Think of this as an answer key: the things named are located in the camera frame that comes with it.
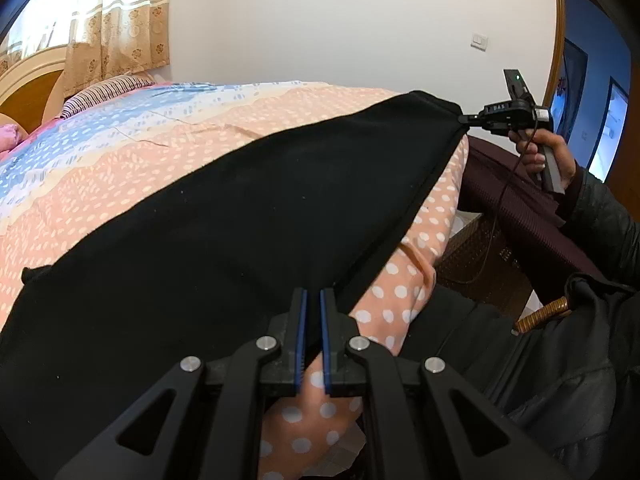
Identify polka dot bedspread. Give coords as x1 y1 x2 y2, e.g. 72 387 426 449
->
0 80 471 480

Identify person's right hand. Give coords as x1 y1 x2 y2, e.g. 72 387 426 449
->
515 129 576 188

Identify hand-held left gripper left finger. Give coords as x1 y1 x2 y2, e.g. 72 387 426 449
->
54 287 308 480

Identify maroon knitted cloth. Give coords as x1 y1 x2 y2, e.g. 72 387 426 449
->
457 132 608 281

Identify person's right forearm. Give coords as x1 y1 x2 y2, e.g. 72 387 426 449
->
562 162 640 286

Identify striped pillow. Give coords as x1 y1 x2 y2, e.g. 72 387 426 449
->
60 74 157 120

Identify brown wicker box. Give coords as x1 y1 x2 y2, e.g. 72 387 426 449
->
435 212 533 311

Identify cream wooden headboard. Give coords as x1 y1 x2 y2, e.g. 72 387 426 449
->
0 47 68 133

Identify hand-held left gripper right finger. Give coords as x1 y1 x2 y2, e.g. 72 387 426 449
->
320 287 572 480

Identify dark framed panel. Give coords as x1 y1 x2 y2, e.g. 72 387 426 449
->
552 37 588 136

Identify black jacket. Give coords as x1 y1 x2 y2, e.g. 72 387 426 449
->
395 275 640 480

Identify wooden umbrella handle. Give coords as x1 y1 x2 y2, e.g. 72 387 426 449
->
514 296 572 335

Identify folded pink blanket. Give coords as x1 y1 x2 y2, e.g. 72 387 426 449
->
0 124 28 153

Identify black pants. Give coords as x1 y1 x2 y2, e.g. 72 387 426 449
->
0 90 468 480

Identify beige floral curtain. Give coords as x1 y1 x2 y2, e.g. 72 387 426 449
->
0 0 173 83

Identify bright glass window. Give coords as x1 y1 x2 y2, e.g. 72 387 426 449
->
590 76 631 183

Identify wooden door frame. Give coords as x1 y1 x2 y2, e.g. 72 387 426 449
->
545 0 568 111

